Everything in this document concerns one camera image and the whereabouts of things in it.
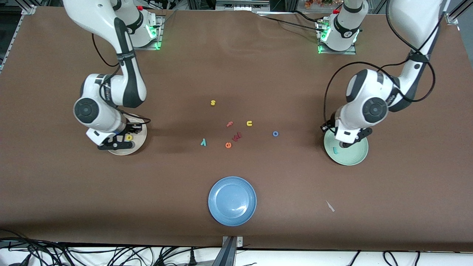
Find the beige brown plate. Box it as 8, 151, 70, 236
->
106, 113, 147, 156

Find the light green plate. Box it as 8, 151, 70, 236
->
323, 127, 369, 166

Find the brown table cover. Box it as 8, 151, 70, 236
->
0, 7, 473, 252

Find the blue plate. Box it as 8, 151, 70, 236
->
208, 176, 257, 226

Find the orange decoration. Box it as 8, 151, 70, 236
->
305, 0, 344, 8

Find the grey equipment box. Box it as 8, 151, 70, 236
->
215, 0, 270, 11

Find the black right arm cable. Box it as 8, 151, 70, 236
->
91, 33, 152, 126

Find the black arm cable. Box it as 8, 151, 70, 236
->
324, 0, 436, 128
91, 33, 152, 126

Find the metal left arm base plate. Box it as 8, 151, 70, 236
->
318, 18, 357, 55

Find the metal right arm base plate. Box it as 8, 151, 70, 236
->
129, 15, 164, 50

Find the black cable behind base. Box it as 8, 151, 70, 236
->
291, 10, 321, 23
263, 16, 321, 31

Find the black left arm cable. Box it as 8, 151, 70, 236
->
324, 0, 436, 128

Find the aluminium side rail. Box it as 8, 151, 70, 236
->
0, 14, 23, 72

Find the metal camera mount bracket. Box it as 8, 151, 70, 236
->
221, 236, 244, 266

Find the black cable tangle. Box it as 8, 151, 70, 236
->
0, 229, 222, 266

